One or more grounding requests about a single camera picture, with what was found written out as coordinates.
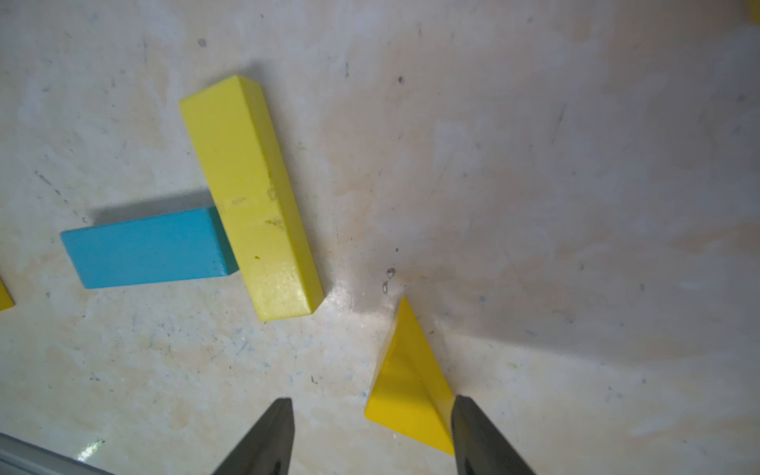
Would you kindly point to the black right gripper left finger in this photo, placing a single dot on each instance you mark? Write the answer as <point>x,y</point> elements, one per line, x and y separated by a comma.
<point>267,447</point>

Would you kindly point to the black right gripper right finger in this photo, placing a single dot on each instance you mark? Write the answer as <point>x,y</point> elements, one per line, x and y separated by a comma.
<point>479,447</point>

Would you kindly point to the yellow small cube block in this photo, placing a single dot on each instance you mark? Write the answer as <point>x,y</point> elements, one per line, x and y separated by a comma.
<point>410,394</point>

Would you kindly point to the teal long wooden block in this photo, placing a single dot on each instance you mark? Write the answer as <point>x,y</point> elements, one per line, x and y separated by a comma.
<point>173,247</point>

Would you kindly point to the lime green long block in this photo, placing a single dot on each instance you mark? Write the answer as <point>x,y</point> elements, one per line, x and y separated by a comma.
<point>233,136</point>

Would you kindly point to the yellow long wooden block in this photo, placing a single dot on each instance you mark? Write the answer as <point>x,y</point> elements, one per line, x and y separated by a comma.
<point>6,300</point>

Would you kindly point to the yellow triangle wooden block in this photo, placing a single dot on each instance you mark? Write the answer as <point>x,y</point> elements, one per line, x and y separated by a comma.
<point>753,10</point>

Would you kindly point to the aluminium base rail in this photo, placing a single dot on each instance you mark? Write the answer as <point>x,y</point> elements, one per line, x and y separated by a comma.
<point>19,457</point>

